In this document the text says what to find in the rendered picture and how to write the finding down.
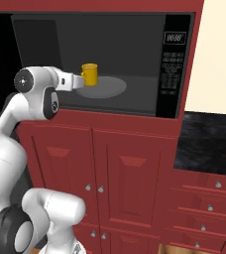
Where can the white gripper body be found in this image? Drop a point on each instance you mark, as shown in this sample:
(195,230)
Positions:
(78,81)

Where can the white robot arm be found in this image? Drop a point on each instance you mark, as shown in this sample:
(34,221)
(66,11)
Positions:
(6,158)

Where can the yellow cup of tea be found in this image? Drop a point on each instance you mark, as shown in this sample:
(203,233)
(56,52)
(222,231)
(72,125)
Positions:
(91,75)

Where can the grey microwave turntable plate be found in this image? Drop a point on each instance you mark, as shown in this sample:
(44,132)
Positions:
(108,87)

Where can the black microwave oven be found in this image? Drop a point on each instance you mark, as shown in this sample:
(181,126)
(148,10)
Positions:
(135,49)

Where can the tall red cupboard door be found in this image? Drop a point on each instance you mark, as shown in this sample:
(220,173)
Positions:
(133,172)
(60,158)

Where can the silver cupboard knob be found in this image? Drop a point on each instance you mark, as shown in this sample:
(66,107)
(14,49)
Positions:
(100,189)
(103,236)
(88,187)
(92,234)

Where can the red drawer front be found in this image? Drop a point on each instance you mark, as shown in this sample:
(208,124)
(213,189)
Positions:
(181,243)
(187,223)
(191,202)
(197,181)

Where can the low red cupboard door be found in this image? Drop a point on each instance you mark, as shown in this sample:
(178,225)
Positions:
(87,239)
(131,243)

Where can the silver drawer knob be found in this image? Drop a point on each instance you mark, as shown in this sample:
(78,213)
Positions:
(203,227)
(210,207)
(197,244)
(218,184)

